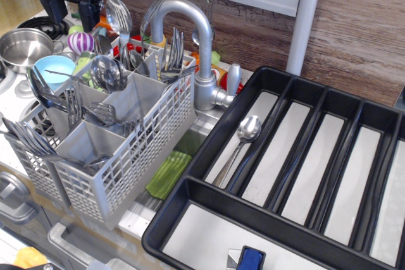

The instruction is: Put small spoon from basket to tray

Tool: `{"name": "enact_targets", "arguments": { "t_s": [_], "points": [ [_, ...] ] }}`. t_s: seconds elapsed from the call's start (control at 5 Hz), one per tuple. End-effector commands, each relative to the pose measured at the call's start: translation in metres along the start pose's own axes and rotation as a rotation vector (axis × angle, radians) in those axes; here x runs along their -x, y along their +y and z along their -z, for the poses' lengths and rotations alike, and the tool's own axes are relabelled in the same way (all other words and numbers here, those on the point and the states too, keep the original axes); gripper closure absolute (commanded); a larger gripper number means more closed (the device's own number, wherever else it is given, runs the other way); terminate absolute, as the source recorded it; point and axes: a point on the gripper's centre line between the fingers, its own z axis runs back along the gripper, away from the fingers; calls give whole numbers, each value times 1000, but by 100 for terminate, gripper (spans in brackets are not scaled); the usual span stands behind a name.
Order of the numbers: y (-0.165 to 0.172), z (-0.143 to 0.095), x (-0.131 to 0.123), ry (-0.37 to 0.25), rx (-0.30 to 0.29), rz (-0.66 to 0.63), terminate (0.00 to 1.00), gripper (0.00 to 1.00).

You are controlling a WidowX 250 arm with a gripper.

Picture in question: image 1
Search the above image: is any light blue bowl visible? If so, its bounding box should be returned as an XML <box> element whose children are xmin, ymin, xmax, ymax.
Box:
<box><xmin>34</xmin><ymin>55</ymin><xmax>76</xmax><ymax>90</ymax></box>

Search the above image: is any grey plastic cutlery basket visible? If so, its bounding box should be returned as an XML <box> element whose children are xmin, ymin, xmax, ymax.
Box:
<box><xmin>2</xmin><ymin>36</ymin><xmax>197</xmax><ymax>231</ymax></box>

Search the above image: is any orange toy carrot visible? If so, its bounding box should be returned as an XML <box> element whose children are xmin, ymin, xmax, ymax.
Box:
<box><xmin>96</xmin><ymin>15</ymin><xmax>113</xmax><ymax>31</ymax></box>

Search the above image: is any steel spoon in tray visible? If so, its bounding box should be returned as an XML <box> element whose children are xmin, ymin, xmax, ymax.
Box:
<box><xmin>213</xmin><ymin>115</ymin><xmax>261</xmax><ymax>188</ymax></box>

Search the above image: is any white metal post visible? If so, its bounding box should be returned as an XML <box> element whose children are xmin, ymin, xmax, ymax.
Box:
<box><xmin>286</xmin><ymin>0</ymin><xmax>318</xmax><ymax>76</ymax></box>

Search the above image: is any black cutlery tray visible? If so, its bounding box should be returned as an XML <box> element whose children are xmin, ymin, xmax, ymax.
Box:
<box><xmin>142</xmin><ymin>66</ymin><xmax>404</xmax><ymax>269</ymax></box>

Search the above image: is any steel fork middle compartment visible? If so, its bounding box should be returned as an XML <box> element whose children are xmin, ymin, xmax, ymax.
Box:
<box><xmin>84</xmin><ymin>102</ymin><xmax>121</xmax><ymax>125</ymax></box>

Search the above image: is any black stove burner coil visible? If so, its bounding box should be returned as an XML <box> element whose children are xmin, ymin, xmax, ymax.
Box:
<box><xmin>17</xmin><ymin>16</ymin><xmax>73</xmax><ymax>40</ymax></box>

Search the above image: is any steel knives bundle front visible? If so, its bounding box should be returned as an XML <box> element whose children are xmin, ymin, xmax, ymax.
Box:
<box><xmin>1</xmin><ymin>118</ymin><xmax>57</xmax><ymax>156</ymax></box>

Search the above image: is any silver toy faucet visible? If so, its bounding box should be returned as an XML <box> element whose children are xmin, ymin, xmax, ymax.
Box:
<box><xmin>150</xmin><ymin>0</ymin><xmax>241</xmax><ymax>110</ymax></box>

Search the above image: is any purple striped toy eggplant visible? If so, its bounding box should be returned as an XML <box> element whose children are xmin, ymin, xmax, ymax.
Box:
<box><xmin>67</xmin><ymin>32</ymin><xmax>94</xmax><ymax>55</ymax></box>

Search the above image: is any large steel serving spoon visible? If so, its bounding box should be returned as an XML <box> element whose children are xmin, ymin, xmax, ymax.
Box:
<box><xmin>90</xmin><ymin>55</ymin><xmax>128</xmax><ymax>93</ymax></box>

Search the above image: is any stainless steel pot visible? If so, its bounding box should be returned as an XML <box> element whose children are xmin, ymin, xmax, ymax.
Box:
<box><xmin>1</xmin><ymin>28</ymin><xmax>64</xmax><ymax>73</ymax></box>

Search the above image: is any tall steel spoon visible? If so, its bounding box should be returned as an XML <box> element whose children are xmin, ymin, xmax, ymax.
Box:
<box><xmin>106</xmin><ymin>0</ymin><xmax>132</xmax><ymax>59</ymax></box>

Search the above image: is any blue clip object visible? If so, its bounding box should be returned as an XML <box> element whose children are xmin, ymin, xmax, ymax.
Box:
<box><xmin>227</xmin><ymin>245</ymin><xmax>266</xmax><ymax>270</ymax></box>

